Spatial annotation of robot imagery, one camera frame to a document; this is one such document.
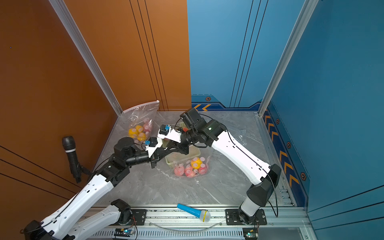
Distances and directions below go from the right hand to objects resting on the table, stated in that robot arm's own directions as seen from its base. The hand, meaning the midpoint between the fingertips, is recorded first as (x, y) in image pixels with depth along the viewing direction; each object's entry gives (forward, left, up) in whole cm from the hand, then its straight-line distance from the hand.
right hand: (170, 145), depth 65 cm
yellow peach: (+22, +30, -18) cm, 41 cm away
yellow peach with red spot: (+28, +28, -22) cm, 46 cm away
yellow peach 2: (+20, +24, -21) cm, 38 cm away
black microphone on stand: (0, +45, +1) cm, 45 cm away
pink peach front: (+24, +20, -17) cm, 36 cm away
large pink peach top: (-2, -8, -23) cm, 24 cm away
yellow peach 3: (+1, -11, -19) cm, 22 cm away
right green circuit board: (-29, -37, -33) cm, 57 cm away
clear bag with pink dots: (+2, -16, -14) cm, 22 cm away
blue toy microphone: (-22, -15, -26) cm, 38 cm away
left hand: (0, 0, -3) cm, 3 cm away
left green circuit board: (-29, +24, -31) cm, 49 cm away
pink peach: (-2, -15, -22) cm, 27 cm away
